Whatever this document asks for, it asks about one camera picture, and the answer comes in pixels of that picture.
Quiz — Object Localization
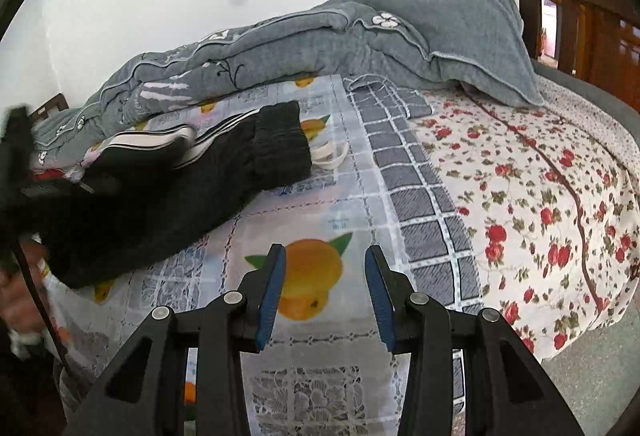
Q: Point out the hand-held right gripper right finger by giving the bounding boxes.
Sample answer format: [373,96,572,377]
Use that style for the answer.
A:
[364,245,586,436]

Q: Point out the floral bed sheet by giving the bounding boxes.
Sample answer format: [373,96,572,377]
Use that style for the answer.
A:
[412,76,640,364]

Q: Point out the dark wooden headboard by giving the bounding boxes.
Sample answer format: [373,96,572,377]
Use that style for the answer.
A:
[27,92,69,127]

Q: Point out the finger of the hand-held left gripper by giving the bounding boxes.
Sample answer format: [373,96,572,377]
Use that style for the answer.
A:
[30,180,97,198]

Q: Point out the black pants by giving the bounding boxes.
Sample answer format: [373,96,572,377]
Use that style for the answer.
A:
[30,100,314,290]

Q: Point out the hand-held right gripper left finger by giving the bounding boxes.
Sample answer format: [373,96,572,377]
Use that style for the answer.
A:
[65,243,288,436]

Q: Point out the grey bed base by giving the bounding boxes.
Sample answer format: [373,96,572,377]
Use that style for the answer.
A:
[531,59,640,129]

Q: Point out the black cable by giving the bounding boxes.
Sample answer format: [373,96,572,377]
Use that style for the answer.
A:
[12,236,83,397]

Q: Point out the red pillow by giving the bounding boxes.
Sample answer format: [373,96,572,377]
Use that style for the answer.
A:
[30,167,71,183]

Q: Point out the grey flower-print quilt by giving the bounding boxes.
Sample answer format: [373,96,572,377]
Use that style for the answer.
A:
[30,0,547,169]

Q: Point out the fruit-print plastic cloth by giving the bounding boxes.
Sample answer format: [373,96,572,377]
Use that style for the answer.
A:
[42,73,483,436]

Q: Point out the person's left hand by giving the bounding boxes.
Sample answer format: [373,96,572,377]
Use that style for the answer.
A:
[0,243,51,347]

